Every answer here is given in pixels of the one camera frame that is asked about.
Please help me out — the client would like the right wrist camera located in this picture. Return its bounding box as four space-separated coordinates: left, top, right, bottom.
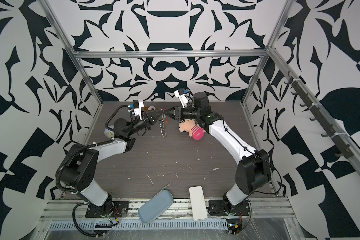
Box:
175 88 193 108

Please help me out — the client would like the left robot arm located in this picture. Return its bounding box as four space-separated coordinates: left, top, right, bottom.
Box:
56 105 164 214

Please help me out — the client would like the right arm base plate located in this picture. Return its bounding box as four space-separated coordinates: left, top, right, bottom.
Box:
207 200 251 217

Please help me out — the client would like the white dome timer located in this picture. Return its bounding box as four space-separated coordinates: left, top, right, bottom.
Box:
104 129 114 139

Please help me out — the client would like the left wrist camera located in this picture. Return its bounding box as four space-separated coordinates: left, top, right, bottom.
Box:
128 100 144 120

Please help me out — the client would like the pink plush doll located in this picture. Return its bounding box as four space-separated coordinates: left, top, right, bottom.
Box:
179 119 205 140

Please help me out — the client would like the grey glasses case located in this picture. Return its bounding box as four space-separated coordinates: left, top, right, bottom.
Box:
138 190 174 224

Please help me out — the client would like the wall hook rack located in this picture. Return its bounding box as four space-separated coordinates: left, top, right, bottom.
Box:
285 72 354 159

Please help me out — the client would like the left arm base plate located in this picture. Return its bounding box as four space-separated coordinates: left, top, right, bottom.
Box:
85 201 130 218

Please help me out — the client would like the white rectangular box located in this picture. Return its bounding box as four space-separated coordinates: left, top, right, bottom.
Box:
189 186 208 221

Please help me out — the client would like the metal keyring with chain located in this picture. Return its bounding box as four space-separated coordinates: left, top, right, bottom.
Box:
159 115 168 138

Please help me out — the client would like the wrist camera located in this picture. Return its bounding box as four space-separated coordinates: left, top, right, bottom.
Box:
128 100 144 120
175 88 193 108

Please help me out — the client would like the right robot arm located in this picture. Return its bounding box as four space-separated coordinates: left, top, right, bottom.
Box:
165 88 271 213

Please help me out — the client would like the brown white plush toy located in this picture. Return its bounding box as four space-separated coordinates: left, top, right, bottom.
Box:
147 106 157 111

